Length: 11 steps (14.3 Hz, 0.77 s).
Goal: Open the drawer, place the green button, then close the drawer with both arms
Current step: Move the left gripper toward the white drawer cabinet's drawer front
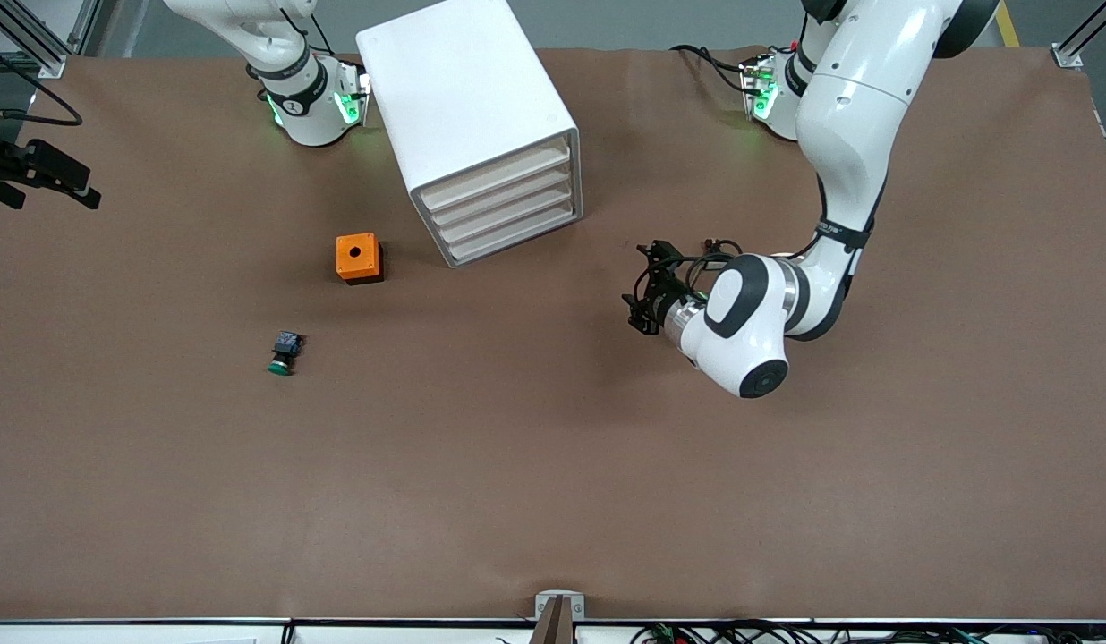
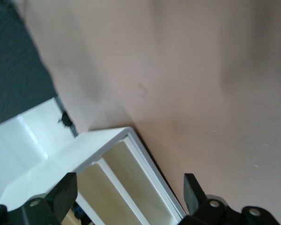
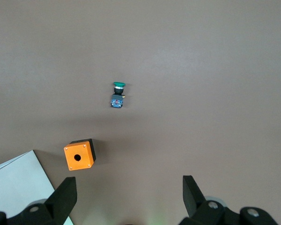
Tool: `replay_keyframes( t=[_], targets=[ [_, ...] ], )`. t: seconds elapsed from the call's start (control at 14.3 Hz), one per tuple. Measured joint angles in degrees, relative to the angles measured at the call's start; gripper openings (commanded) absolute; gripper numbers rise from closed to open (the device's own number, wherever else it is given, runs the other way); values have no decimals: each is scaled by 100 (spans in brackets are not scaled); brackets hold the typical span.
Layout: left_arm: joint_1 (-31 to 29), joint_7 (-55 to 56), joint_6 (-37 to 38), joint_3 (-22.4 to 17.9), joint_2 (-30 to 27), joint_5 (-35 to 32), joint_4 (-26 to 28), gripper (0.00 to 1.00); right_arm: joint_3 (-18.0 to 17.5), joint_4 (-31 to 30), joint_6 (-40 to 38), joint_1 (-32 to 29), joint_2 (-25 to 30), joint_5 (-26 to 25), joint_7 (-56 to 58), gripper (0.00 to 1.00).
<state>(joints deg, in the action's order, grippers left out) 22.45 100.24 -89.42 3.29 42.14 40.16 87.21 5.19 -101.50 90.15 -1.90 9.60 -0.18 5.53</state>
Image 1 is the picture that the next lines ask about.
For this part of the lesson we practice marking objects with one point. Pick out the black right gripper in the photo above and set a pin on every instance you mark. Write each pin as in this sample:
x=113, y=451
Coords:
x=36, y=167

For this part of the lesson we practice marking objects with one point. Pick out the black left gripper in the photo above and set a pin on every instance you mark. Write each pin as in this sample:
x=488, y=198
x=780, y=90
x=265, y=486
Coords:
x=662, y=306

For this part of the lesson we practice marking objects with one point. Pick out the green push button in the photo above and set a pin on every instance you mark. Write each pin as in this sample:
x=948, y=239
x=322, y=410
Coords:
x=285, y=349

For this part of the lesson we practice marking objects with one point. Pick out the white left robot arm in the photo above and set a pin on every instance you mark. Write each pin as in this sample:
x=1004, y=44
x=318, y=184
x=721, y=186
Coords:
x=839, y=116

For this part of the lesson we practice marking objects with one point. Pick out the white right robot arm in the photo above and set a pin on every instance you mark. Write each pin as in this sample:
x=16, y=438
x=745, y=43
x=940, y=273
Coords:
x=307, y=116

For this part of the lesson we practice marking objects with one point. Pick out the brown table cover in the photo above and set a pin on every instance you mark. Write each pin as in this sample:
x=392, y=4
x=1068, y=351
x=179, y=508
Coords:
x=517, y=465

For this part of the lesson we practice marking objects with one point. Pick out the orange box with hole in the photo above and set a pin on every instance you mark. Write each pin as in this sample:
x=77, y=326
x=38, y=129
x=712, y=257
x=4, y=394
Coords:
x=356, y=255

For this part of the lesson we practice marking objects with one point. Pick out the grey metal bracket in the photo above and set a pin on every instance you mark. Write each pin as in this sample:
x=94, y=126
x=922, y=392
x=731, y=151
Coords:
x=542, y=606

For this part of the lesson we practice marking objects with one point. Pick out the brown post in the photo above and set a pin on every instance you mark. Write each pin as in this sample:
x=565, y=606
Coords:
x=553, y=626

